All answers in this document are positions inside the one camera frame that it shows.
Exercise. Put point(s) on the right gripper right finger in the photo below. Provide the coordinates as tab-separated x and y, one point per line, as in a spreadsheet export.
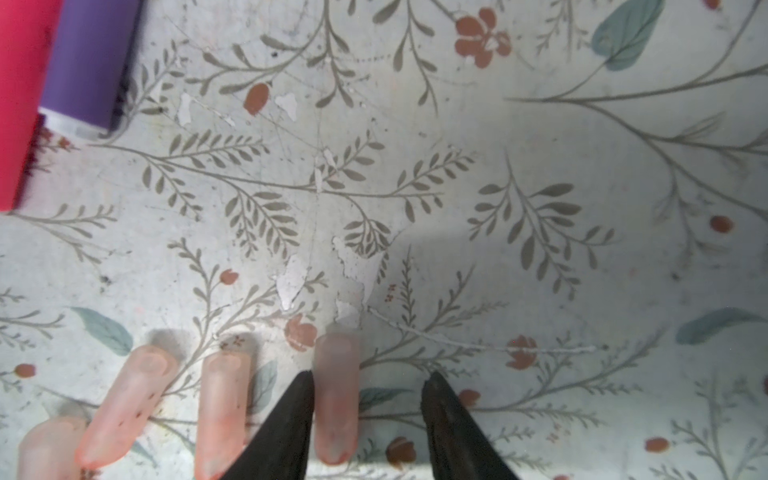
458	449

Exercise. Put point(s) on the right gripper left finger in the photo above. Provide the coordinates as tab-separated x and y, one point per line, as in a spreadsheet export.
280	448

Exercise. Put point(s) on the translucent pink pen cap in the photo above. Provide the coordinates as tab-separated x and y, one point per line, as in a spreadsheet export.
47	452
124	413
337	388
221	421

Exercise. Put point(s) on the purple marker pen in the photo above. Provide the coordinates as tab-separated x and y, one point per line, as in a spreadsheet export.
90	53

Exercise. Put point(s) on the pink marker pen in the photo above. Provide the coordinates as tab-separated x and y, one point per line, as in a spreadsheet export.
27	33

